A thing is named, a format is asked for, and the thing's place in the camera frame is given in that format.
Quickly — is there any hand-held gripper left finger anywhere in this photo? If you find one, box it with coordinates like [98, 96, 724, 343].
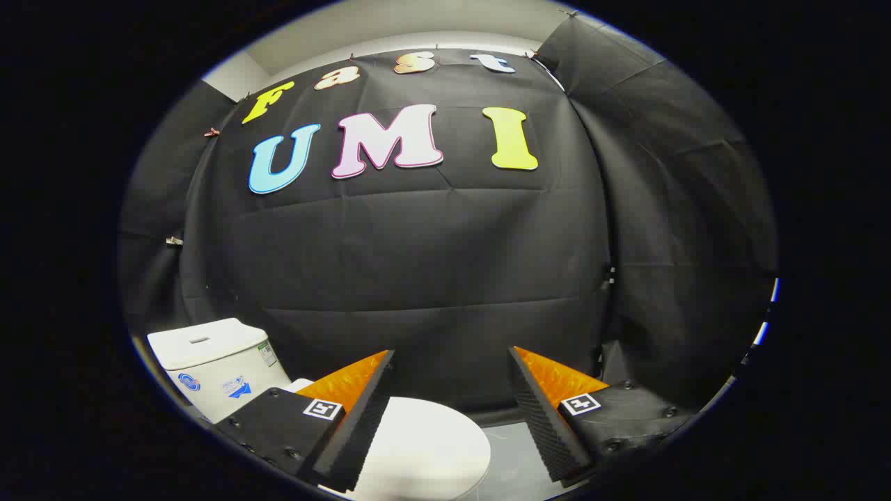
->
[212, 350, 395, 493]

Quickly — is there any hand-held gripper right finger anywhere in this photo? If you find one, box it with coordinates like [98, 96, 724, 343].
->
[509, 346, 697, 486]

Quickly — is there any black backdrop cloth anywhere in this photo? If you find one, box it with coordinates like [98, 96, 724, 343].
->
[118, 17, 778, 413]

